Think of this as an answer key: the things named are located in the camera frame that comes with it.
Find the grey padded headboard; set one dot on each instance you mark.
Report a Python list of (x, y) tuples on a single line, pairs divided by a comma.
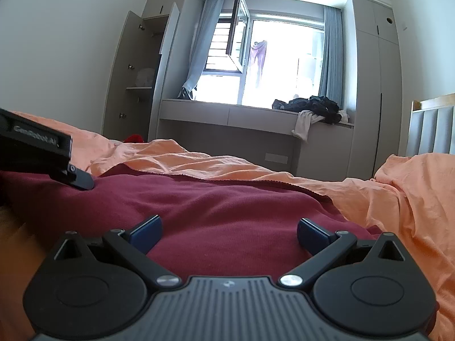
[(430, 131)]

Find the sheer blue curtain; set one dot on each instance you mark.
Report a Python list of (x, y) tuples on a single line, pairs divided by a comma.
[(204, 42)]

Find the window with open sash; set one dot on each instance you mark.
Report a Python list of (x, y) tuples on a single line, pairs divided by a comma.
[(284, 78)]

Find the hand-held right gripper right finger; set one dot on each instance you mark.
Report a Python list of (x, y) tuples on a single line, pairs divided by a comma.
[(311, 232)]

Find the maroon long-sleeved shirt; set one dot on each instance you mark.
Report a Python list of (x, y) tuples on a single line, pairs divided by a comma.
[(220, 213)]

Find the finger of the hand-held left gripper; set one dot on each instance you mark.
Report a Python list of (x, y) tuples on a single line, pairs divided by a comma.
[(81, 181)]

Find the small black and white item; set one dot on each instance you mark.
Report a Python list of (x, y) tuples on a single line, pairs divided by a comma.
[(186, 94)]

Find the red object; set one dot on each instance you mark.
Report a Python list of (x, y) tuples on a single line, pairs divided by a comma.
[(134, 138)]

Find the thick blue curtain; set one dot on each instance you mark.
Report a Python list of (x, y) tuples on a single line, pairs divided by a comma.
[(332, 60)]

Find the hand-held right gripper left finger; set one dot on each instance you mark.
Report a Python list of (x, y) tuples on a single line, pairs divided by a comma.
[(149, 231)]

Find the white wall socket plate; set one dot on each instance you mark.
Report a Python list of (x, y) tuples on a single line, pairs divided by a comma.
[(276, 158)]

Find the white cloth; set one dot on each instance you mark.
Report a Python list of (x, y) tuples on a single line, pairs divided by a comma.
[(302, 124)]

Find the open grey wardrobe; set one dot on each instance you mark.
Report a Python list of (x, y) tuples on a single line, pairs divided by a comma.
[(121, 60)]

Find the purple hanging garment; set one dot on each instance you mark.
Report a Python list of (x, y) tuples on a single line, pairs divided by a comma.
[(261, 60)]

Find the tall grey built-in wardrobe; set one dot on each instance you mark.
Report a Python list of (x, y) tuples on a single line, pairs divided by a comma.
[(369, 96)]

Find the grey window seat cabinet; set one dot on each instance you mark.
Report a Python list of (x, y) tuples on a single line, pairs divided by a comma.
[(256, 115)]

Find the pile of dark clothes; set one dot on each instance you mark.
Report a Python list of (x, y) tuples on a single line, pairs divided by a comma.
[(320, 104)]

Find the orange duvet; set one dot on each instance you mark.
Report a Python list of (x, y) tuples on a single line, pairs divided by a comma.
[(408, 202)]

